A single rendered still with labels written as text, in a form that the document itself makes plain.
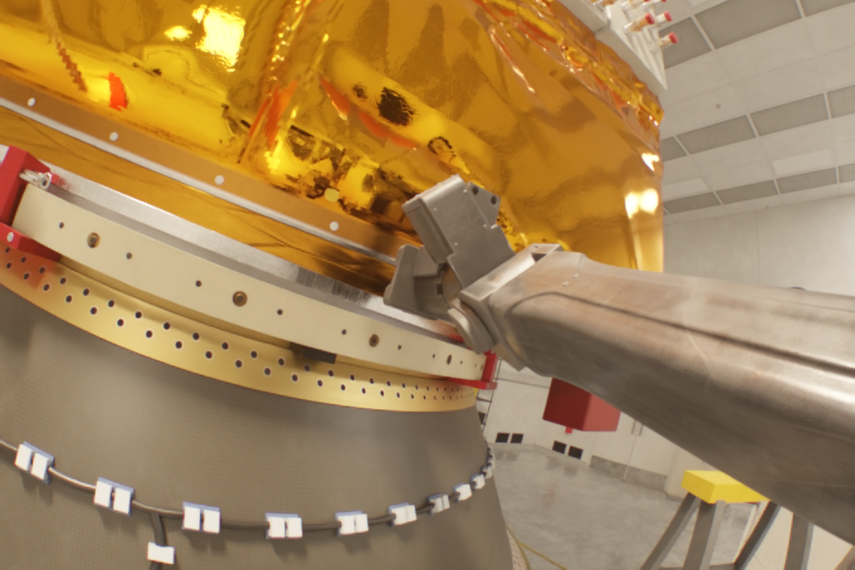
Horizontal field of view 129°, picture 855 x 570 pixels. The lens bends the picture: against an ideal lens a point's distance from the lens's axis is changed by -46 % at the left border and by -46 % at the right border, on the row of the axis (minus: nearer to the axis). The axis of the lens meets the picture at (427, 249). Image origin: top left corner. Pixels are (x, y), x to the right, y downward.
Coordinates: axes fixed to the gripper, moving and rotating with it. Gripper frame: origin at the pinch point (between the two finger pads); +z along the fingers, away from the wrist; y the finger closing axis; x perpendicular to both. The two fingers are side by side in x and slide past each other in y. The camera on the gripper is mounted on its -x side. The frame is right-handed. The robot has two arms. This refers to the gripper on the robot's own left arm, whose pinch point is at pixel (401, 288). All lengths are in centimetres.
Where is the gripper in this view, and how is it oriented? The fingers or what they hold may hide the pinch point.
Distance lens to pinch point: 49.3
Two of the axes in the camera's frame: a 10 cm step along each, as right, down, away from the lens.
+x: -2.5, 9.3, -2.6
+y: -8.4, -3.4, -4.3
